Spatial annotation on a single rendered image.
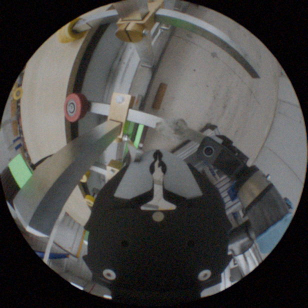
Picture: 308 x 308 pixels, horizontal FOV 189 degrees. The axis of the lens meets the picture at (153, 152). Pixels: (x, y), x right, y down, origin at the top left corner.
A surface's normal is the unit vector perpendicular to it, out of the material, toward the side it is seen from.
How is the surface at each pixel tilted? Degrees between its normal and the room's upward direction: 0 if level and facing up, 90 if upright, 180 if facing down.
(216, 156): 30
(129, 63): 0
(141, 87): 0
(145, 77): 0
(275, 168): 90
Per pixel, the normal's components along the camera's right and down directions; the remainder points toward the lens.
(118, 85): -0.03, 0.50
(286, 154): -0.94, -0.31
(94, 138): 0.30, -0.82
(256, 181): -0.66, -0.66
